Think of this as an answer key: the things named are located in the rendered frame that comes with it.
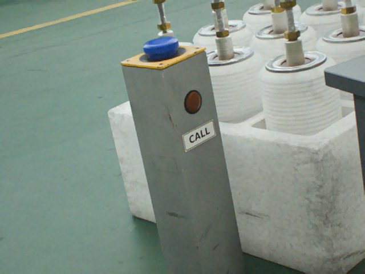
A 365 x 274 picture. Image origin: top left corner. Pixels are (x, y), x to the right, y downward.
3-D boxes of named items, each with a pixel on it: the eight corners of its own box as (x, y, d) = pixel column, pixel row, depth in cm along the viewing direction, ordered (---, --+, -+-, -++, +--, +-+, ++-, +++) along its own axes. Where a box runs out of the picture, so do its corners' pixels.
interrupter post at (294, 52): (290, 69, 93) (286, 43, 92) (283, 65, 95) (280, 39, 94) (308, 65, 93) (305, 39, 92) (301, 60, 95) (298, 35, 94)
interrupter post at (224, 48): (224, 63, 101) (220, 39, 100) (214, 61, 103) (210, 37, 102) (239, 57, 102) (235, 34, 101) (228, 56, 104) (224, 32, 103)
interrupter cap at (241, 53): (219, 72, 98) (218, 66, 98) (189, 64, 104) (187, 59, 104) (266, 55, 101) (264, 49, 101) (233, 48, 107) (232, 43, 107)
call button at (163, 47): (188, 54, 84) (185, 36, 84) (162, 65, 82) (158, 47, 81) (164, 52, 87) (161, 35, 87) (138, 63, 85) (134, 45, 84)
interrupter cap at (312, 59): (277, 80, 90) (276, 74, 90) (258, 65, 97) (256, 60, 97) (337, 64, 91) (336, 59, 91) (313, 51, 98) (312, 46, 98)
